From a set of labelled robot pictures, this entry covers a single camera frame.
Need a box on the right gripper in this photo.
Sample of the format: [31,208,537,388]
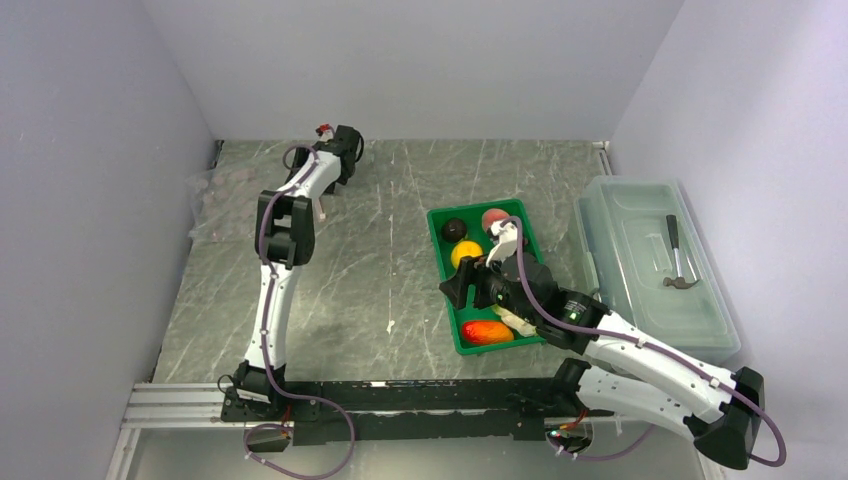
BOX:
[439,245,540,326]

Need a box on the green plastic tray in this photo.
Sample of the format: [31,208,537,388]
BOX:
[427,198,545,356]

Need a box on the clear zip top bag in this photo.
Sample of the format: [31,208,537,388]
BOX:
[186,156,290,243]

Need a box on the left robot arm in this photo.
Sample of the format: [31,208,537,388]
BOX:
[221,125,364,423]

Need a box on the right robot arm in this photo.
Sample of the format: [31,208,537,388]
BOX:
[439,253,765,470]

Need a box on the yellow lemon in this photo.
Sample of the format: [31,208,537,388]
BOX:
[450,240,484,269]

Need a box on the red orange mango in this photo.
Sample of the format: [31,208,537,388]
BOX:
[460,320,515,346]

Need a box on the dark plum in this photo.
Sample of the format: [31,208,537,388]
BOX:
[440,217,468,244]

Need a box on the pink peach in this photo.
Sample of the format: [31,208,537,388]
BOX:
[481,208,510,232]

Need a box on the clear plastic storage box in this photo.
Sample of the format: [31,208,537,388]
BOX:
[568,176,741,365]

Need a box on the small hammer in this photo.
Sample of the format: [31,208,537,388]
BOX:
[663,214,698,290]

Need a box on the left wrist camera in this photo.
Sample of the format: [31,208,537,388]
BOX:
[316,123,336,141]

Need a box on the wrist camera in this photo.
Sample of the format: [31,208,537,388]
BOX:
[485,217,522,267]
[316,123,336,141]

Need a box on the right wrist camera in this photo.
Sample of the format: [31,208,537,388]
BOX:
[485,217,522,267]

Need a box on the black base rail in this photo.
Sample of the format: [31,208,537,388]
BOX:
[221,378,585,446]

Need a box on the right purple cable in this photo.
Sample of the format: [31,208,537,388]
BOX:
[503,218,788,468]

